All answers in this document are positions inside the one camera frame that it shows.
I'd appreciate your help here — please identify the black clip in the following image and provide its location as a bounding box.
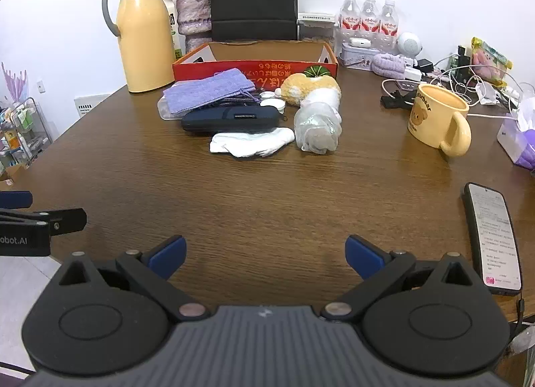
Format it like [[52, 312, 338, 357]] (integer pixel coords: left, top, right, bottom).
[[380, 90, 419, 111]]

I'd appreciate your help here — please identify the white tissue pack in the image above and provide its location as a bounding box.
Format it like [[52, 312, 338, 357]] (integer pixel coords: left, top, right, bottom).
[[497, 96, 535, 162]]

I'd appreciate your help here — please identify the black smartphone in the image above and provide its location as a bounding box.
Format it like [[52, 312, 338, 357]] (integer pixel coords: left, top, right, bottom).
[[462, 182, 523, 296]]

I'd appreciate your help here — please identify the white labelled box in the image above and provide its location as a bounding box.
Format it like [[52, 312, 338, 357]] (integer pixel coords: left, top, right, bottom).
[[298, 12, 336, 41]]

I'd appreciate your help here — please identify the yellow bear mug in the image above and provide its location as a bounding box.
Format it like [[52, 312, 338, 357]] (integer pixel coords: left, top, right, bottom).
[[407, 83, 472, 157]]

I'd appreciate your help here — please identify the red cardboard box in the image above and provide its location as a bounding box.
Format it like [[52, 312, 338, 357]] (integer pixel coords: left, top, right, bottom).
[[172, 40, 339, 83]]

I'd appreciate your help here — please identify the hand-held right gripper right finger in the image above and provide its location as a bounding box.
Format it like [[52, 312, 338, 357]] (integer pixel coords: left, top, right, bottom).
[[324, 235, 477, 323]]

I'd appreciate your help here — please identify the white cloth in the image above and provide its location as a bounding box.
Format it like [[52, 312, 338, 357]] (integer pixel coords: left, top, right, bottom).
[[210, 127, 295, 159]]

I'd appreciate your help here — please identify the pink snack packet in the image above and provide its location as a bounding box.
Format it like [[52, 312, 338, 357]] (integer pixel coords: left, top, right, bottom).
[[471, 37, 513, 87]]

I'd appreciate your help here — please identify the purple knitted vase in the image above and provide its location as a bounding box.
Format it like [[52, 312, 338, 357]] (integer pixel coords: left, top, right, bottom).
[[173, 0, 212, 55]]

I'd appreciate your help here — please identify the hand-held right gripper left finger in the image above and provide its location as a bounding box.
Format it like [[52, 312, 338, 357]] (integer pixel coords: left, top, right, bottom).
[[59, 235, 210, 323]]

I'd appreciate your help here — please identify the purple knitted pouch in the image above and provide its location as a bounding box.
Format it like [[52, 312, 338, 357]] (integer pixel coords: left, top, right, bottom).
[[162, 69, 256, 116]]

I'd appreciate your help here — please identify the black phone cable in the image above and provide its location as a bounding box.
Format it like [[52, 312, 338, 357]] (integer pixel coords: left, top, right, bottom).
[[511, 297, 527, 346]]

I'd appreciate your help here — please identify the grey tin box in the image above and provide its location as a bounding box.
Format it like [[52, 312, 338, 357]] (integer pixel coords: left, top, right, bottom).
[[340, 42, 396, 71]]

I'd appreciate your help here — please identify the purple fluffy headband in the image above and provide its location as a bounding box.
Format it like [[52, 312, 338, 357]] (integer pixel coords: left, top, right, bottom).
[[371, 53, 405, 77]]

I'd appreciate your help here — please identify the white wall vent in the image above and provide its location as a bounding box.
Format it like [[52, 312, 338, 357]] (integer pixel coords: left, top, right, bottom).
[[74, 93, 111, 118]]

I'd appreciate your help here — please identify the clear plastic case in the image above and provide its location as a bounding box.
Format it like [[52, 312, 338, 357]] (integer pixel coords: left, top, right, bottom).
[[157, 96, 185, 121]]

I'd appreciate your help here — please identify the white round camera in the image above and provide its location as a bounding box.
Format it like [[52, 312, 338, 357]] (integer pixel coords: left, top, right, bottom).
[[396, 32, 424, 57]]

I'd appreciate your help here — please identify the wire storage rack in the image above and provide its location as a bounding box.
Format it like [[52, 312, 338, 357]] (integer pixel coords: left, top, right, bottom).
[[0, 96, 53, 170]]

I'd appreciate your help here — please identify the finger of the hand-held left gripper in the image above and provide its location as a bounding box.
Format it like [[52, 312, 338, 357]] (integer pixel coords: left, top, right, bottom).
[[0, 208, 87, 237], [0, 191, 33, 209]]

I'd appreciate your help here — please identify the purple dried lavender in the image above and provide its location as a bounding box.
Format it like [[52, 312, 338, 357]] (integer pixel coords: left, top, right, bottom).
[[1, 62, 28, 101]]

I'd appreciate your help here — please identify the navy blue zip case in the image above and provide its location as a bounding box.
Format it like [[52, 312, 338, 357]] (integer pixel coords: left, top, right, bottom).
[[181, 105, 280, 134]]

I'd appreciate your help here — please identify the white cable bundle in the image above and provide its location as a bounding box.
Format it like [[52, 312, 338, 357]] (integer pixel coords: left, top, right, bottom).
[[381, 65, 523, 120]]

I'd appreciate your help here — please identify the yellow white plush toy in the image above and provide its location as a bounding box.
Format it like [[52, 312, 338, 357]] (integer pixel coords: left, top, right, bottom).
[[281, 72, 342, 109]]

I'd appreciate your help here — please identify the clear plastic bag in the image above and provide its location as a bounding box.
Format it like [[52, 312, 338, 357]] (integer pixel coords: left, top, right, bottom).
[[293, 103, 342, 155]]

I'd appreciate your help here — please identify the yellow thermos jug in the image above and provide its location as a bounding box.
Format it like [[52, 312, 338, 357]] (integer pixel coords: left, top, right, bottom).
[[102, 0, 176, 94]]

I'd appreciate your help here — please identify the white milk carton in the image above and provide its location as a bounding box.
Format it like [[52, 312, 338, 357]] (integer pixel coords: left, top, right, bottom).
[[165, 0, 185, 61]]

